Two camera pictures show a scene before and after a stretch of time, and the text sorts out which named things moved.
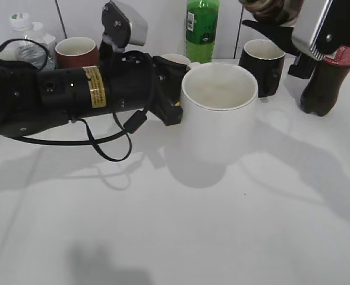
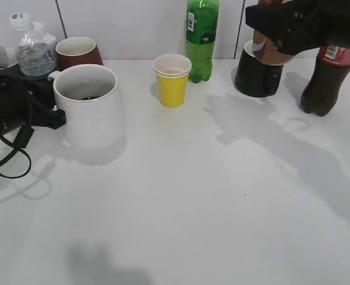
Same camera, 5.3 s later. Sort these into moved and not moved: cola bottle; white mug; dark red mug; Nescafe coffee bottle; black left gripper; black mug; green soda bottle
Moved: black left gripper; white mug; Nescafe coffee bottle
Not moved: dark red mug; cola bottle; green soda bottle; black mug
